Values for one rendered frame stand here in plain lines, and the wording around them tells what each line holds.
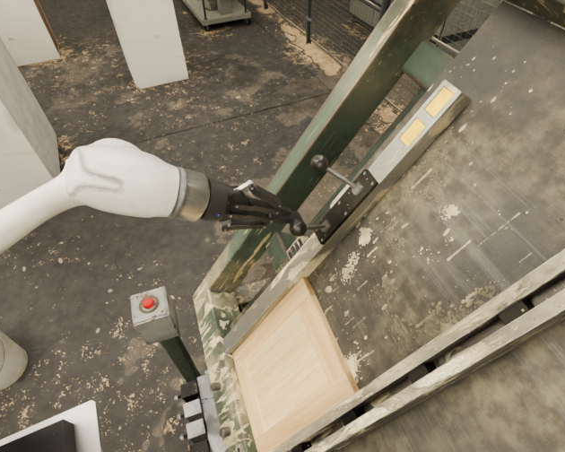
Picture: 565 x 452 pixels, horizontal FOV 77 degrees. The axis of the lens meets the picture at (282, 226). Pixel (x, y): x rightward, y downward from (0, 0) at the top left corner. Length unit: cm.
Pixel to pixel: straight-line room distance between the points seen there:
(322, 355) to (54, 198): 64
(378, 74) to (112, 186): 64
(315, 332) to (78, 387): 170
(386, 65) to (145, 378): 192
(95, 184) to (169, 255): 205
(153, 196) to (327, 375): 55
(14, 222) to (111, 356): 171
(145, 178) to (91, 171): 7
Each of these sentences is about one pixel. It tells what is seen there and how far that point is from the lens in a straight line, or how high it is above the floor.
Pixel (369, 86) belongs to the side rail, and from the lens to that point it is 93.
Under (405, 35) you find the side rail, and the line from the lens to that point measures 93.
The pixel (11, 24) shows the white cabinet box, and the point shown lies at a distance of 550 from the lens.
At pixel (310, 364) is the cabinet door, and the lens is 92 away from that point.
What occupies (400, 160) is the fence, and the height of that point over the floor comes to 156.
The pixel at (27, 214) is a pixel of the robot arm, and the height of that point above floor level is 158.
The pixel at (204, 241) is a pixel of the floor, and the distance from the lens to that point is 261.
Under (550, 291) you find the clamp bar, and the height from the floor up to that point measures 159.
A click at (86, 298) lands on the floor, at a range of 262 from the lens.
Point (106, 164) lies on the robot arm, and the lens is 58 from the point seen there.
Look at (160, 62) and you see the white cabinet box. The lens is 441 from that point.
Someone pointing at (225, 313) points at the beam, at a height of 88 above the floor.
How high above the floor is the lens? 202
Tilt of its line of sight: 50 degrees down
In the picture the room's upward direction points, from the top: straight up
